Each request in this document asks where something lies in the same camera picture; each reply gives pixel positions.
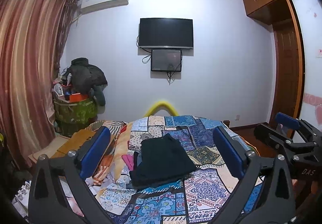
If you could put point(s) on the brown wooden wardrobe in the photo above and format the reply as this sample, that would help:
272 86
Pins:
289 79

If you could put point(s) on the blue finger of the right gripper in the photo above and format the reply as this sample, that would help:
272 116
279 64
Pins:
289 122

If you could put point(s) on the dark teal knit pants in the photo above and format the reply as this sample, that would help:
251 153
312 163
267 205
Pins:
163 161

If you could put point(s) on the black wall television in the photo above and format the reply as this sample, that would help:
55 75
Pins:
166 33

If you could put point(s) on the pink cloth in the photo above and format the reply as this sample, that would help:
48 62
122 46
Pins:
129 161

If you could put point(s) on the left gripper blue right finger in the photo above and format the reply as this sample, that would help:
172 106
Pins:
231 151

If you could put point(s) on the small black wall monitor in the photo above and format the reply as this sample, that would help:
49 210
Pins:
166 60

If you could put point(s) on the blue patchwork bedspread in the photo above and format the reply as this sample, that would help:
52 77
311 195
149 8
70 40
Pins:
196 198

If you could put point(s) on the yellow curved pillow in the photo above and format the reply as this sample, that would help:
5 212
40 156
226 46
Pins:
161 105

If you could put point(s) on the dark grey jacket pile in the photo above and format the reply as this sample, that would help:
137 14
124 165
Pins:
87 79

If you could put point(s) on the pink striped curtain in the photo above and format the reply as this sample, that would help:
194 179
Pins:
33 37

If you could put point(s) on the green fabric storage bag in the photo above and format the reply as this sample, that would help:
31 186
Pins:
72 117

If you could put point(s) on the wooden lap desk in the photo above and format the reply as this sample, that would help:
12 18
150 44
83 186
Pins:
61 145

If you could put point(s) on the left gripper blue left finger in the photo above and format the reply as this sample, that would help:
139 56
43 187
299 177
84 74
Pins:
91 152

